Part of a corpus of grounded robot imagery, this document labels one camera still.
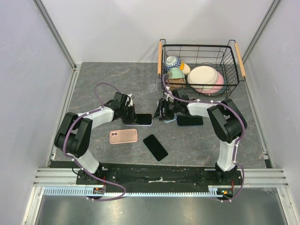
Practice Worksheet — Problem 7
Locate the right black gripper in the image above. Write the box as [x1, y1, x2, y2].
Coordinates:
[152, 98, 180, 121]

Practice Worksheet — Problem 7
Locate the phone with silver edge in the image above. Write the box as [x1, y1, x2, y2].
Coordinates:
[135, 113, 152, 126]

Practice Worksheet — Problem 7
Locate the lavender phone case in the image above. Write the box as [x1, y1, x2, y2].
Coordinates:
[126, 113, 153, 127]

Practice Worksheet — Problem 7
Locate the phone with blue edge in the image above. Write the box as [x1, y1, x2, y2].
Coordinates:
[177, 115, 203, 127]

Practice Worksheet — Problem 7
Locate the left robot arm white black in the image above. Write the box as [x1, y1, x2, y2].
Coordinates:
[54, 92, 137, 184]

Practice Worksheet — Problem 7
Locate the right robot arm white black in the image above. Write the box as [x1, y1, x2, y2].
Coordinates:
[154, 88, 247, 185]

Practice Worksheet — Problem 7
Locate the pink phone case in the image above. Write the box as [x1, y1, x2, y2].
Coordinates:
[109, 129, 138, 144]

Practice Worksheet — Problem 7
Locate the black phone lying front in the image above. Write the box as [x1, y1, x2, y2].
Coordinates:
[143, 134, 168, 161]

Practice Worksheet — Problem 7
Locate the brown bowl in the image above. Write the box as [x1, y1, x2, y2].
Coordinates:
[165, 78, 186, 90]

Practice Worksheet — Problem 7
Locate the clear glass cup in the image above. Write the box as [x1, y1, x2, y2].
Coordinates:
[146, 74, 160, 93]

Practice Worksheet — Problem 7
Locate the mint green bowl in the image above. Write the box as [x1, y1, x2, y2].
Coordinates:
[167, 67, 185, 79]

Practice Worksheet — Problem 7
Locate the yellow white bowl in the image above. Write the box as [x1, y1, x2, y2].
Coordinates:
[179, 62, 191, 75]

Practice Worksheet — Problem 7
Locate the blue white patterned bowl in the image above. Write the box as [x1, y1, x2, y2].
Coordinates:
[164, 56, 182, 72]

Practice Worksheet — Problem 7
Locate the cream plate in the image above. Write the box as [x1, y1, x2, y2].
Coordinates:
[187, 66, 218, 84]

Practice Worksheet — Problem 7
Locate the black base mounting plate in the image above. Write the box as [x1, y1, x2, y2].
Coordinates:
[76, 163, 243, 188]

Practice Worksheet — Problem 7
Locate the pink plate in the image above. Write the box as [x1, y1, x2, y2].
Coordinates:
[195, 72, 224, 95]

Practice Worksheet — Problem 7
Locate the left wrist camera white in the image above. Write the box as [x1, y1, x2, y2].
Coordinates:
[125, 94, 133, 107]

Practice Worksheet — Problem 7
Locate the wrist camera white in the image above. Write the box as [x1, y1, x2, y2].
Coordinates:
[164, 92, 174, 102]
[125, 94, 133, 107]

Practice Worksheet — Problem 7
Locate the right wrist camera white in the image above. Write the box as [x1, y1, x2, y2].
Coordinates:
[164, 92, 174, 102]

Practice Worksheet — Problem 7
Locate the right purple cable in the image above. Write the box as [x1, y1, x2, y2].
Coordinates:
[161, 74, 247, 203]

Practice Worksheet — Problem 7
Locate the purple cable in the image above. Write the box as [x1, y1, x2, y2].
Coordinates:
[161, 74, 247, 203]
[63, 83, 128, 202]

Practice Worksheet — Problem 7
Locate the black wire dish basket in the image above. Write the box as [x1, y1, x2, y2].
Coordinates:
[157, 39, 246, 98]

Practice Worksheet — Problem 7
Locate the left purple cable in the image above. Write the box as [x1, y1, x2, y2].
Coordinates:
[63, 83, 128, 202]

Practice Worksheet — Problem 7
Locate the aluminium frame rail front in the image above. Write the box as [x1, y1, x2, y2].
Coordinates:
[32, 167, 83, 187]

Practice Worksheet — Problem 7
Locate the blue slotted cable duct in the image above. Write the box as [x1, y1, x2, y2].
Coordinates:
[44, 185, 234, 196]

